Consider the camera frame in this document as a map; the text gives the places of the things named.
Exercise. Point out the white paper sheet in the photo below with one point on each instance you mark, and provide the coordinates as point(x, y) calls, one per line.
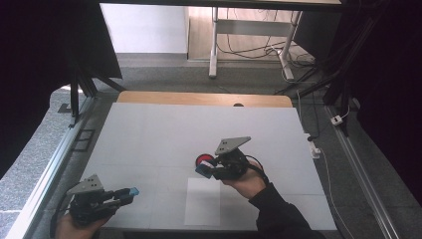
point(202, 205)

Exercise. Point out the black floor bracket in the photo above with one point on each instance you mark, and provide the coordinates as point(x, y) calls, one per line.
point(83, 140)

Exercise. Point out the person's left hand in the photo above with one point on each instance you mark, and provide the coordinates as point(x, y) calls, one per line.
point(71, 229)

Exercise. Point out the black metal stand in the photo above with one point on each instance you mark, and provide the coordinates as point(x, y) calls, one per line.
point(74, 96)
point(331, 79)

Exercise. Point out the red round ink pad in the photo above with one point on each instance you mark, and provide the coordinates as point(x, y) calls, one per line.
point(202, 158)

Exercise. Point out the white power strip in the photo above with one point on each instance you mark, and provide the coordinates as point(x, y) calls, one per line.
point(313, 147)

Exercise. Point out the black curtain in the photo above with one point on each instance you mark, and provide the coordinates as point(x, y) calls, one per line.
point(40, 66)
point(391, 83)

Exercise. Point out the black table grommet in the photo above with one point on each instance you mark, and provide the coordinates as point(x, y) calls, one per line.
point(238, 105)

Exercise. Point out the blue stamp cap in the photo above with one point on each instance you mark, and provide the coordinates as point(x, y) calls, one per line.
point(134, 191)

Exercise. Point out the aluminium floor rail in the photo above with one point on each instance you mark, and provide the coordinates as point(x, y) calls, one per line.
point(360, 172)
point(43, 172)

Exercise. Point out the white table cover board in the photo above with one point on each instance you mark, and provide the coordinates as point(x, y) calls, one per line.
point(149, 139)

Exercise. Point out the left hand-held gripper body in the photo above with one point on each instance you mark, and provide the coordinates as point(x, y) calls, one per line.
point(86, 204)

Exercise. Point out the small white adapter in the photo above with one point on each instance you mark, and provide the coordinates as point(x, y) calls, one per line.
point(336, 120)

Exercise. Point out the person's right hand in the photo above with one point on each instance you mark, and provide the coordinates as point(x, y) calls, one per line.
point(249, 184)

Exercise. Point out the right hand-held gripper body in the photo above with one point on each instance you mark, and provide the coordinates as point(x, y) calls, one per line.
point(232, 164)

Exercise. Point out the white desk frame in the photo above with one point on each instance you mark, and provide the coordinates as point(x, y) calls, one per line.
point(252, 28)

